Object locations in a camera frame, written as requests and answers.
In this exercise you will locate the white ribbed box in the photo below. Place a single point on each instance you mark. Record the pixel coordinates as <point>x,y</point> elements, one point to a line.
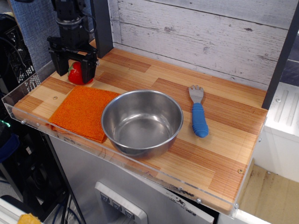
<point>283,114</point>

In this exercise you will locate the dark grey right post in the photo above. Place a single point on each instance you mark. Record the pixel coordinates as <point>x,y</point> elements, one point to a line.
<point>282,60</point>

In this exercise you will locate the blue handled metal fork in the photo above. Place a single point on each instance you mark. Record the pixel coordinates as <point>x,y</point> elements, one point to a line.
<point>199,125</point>

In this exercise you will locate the orange knitted cloth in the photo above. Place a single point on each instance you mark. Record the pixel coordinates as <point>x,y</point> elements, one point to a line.
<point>81,112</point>

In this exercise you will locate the grey button panel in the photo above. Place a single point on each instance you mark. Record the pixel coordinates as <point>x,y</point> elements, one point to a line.
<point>120,203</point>

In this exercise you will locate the clear acrylic table guard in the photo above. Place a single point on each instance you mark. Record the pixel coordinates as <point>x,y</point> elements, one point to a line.
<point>211,169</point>

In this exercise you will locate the red toy strawberry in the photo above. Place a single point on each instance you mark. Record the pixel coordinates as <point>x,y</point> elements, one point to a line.
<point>75,73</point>

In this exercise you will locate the black perforated crate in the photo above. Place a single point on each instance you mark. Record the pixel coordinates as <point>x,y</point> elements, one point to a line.
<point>16,66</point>

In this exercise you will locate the stainless steel pot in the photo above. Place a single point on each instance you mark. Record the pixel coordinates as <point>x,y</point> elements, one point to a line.
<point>143,123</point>

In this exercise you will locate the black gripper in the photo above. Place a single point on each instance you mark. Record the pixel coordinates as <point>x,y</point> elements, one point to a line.
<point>74,37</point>

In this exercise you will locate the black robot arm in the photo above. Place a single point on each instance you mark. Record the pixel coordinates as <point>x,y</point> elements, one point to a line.
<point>71,10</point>

